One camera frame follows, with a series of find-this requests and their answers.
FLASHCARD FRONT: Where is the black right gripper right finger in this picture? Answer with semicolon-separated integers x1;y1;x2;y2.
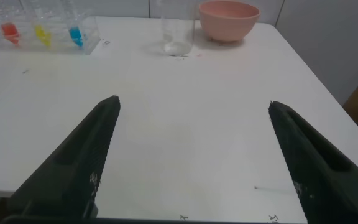
268;100;358;224

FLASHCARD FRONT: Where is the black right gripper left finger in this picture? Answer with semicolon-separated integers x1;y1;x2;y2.
7;95;121;218

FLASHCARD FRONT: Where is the test tube with blue pigment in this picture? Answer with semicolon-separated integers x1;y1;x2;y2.
59;0;85;49

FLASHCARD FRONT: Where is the test tube with red pigment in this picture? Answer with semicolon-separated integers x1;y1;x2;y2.
0;0;23;47

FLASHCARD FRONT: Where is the clear acrylic test tube rack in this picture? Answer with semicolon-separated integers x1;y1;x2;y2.
0;0;101;56

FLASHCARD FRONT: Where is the test tube with yellow pigment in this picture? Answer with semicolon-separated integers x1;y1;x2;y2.
20;0;53;49

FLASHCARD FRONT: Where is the clear glass beaker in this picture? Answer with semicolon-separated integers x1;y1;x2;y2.
160;0;196;57

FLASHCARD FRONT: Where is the pink bowl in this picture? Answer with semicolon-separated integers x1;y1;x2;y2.
198;0;261;43

